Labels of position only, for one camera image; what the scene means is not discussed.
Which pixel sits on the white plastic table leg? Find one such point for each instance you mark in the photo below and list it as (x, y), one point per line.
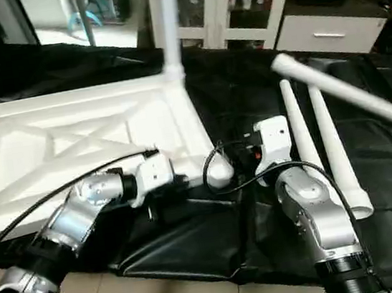
(167, 27)
(348, 94)
(333, 143)
(297, 119)

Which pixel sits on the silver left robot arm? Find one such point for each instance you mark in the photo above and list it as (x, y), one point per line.
(75, 213)

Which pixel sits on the black work mat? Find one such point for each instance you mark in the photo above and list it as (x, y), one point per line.
(194, 241)

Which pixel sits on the white drawer unit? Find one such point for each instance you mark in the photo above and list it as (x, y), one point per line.
(329, 33)

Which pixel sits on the white glass-door cabinet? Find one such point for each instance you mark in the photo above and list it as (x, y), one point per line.
(235, 4)

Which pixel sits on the teal storage box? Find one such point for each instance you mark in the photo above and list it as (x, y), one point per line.
(101, 3)

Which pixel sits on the white plastic table top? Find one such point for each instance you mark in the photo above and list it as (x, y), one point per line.
(36, 138)

